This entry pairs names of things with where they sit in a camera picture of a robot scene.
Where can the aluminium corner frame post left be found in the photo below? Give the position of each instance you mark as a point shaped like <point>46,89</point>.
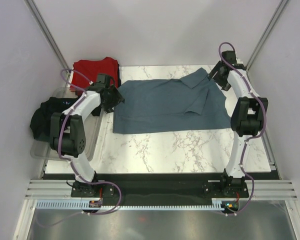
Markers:
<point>46,32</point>

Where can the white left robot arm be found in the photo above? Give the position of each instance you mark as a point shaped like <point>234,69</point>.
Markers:
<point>74,154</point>

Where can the black t-shirt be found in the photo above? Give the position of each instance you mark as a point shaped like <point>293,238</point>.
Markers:
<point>42,117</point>
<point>115,73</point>

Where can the blue-grey t-shirt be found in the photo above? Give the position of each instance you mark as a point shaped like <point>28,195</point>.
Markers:
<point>192,102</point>

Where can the folded black t-shirt under red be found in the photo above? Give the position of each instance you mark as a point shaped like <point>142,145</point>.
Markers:
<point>115,73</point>

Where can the clear plastic bin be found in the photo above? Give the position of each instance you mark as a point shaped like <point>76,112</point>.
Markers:
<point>41,150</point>

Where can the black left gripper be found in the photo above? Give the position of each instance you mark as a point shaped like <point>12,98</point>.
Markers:
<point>117,99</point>

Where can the aluminium corner frame post right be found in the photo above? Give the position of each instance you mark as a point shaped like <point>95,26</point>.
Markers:
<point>267,32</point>

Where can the aluminium corner frame post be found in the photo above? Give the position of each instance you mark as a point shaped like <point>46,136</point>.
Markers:
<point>267,32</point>
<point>46,32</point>

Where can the white slotted cable duct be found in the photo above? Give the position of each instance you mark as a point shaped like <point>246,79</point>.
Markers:
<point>86,204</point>

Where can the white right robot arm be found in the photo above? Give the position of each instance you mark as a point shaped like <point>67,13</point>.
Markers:
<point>248,119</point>

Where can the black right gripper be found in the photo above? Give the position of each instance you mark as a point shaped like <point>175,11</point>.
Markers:
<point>225,85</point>

